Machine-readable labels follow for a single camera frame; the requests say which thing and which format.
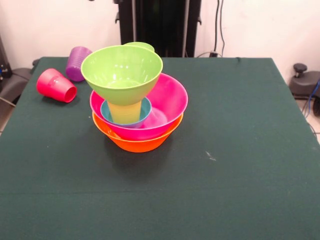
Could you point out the light blue plastic bowl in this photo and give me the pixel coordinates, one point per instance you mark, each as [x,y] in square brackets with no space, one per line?
[146,110]

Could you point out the pink plastic bowl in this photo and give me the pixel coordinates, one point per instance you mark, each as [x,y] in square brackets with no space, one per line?
[172,100]

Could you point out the orange plastic bowl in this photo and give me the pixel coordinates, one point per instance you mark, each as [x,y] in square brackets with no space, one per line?
[140,146]

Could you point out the black wall plug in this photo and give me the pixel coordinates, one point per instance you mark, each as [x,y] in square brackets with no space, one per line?
[213,53]

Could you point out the small green plastic bowl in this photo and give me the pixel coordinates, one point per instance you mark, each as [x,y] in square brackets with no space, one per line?
[145,45]

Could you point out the black floor stand base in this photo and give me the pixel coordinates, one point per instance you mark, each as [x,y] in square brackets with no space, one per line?
[305,83]
[15,82]

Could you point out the red plastic cup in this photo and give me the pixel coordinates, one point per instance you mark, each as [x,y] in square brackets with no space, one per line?
[53,85]

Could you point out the large green plastic bowl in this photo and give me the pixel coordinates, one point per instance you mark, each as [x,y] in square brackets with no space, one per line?
[120,67]

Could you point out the dark green tablecloth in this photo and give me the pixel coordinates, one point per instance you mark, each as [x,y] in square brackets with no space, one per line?
[237,187]

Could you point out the purple plastic cup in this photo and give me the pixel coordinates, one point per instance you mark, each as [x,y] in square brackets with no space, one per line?
[76,62]

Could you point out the black equipment box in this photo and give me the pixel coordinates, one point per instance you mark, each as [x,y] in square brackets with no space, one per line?
[4,62]

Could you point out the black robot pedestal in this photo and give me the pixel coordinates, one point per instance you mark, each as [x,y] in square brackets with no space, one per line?
[155,25]

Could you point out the yellow plastic cup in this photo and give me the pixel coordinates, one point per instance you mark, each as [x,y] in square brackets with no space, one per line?
[125,112]

